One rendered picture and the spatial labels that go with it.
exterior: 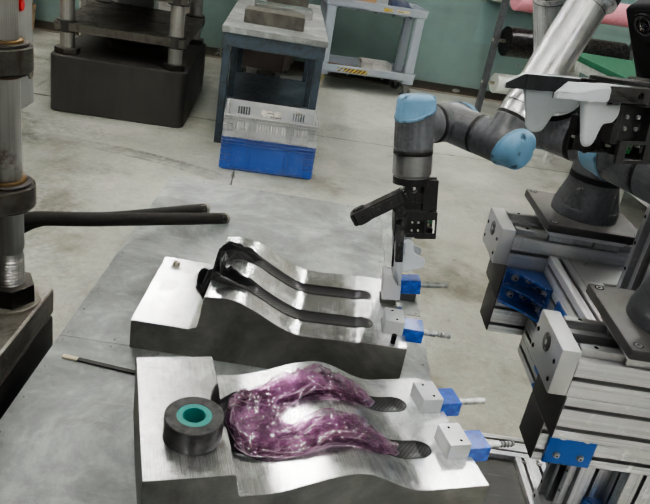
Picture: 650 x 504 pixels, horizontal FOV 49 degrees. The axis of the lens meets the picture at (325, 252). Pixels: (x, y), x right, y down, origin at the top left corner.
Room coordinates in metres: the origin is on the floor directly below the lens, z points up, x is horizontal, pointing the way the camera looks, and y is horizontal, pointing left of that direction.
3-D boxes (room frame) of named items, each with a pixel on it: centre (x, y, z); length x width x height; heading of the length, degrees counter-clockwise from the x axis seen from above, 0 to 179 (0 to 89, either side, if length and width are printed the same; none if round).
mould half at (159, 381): (0.85, -0.02, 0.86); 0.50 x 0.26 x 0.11; 109
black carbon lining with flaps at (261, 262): (1.20, 0.06, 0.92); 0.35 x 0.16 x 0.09; 92
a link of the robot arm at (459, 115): (1.37, -0.21, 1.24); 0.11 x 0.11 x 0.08; 45
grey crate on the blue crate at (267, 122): (4.46, 0.49, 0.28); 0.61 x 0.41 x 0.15; 96
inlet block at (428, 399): (1.00, -0.26, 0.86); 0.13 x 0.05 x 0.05; 109
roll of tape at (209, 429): (0.74, 0.13, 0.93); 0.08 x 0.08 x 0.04
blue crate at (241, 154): (4.46, 0.49, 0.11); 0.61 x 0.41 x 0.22; 96
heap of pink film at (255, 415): (0.86, -0.02, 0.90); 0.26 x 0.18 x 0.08; 109
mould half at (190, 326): (1.21, 0.08, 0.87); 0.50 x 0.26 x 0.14; 92
